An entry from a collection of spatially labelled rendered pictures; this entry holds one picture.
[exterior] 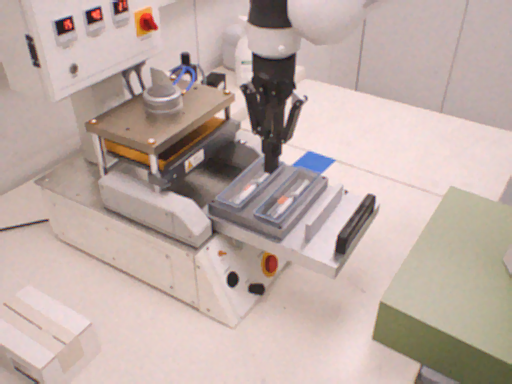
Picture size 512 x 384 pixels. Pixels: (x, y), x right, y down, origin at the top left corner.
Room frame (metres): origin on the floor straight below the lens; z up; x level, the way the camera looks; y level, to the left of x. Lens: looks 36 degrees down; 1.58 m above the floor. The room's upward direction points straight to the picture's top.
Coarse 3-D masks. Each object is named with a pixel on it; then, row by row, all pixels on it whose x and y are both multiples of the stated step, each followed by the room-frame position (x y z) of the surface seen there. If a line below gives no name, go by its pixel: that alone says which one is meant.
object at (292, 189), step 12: (300, 168) 0.87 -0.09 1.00; (288, 180) 0.82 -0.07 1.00; (300, 180) 0.82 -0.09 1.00; (312, 180) 0.82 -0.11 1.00; (276, 192) 0.78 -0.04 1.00; (288, 192) 0.78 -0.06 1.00; (300, 192) 0.78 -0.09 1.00; (264, 204) 0.74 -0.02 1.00; (276, 204) 0.74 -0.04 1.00; (288, 204) 0.74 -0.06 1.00; (264, 216) 0.71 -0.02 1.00; (276, 216) 0.71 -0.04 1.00
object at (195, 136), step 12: (216, 120) 0.98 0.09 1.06; (192, 132) 0.92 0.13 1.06; (204, 132) 0.92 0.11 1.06; (108, 144) 0.89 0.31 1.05; (120, 144) 0.87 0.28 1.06; (180, 144) 0.87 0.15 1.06; (192, 144) 0.88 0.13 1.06; (120, 156) 0.88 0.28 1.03; (132, 156) 0.86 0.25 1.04; (144, 156) 0.84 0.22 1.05; (168, 156) 0.83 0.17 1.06; (144, 168) 0.84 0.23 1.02
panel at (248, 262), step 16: (224, 240) 0.75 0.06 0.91; (208, 256) 0.71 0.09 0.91; (224, 256) 0.73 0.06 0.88; (240, 256) 0.76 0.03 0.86; (256, 256) 0.79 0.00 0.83; (224, 272) 0.71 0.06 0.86; (240, 272) 0.74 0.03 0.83; (256, 272) 0.77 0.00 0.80; (224, 288) 0.69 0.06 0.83; (240, 288) 0.71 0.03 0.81; (240, 304) 0.69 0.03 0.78; (240, 320) 0.67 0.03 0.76
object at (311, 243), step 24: (336, 192) 0.78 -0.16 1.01; (216, 216) 0.75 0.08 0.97; (312, 216) 0.70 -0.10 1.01; (336, 216) 0.75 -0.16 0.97; (240, 240) 0.71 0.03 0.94; (264, 240) 0.68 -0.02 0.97; (288, 240) 0.68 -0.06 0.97; (312, 240) 0.68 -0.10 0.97; (312, 264) 0.63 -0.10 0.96; (336, 264) 0.62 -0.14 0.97
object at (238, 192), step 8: (256, 168) 0.87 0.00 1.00; (240, 176) 0.84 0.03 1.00; (248, 176) 0.84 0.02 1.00; (256, 176) 0.84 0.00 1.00; (264, 176) 0.84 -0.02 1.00; (232, 184) 0.81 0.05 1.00; (240, 184) 0.81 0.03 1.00; (248, 184) 0.81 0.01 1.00; (256, 184) 0.81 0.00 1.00; (224, 192) 0.78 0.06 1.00; (232, 192) 0.78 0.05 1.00; (240, 192) 0.78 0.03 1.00; (248, 192) 0.78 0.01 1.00; (224, 200) 0.76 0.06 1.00; (232, 200) 0.76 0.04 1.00; (240, 200) 0.76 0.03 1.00
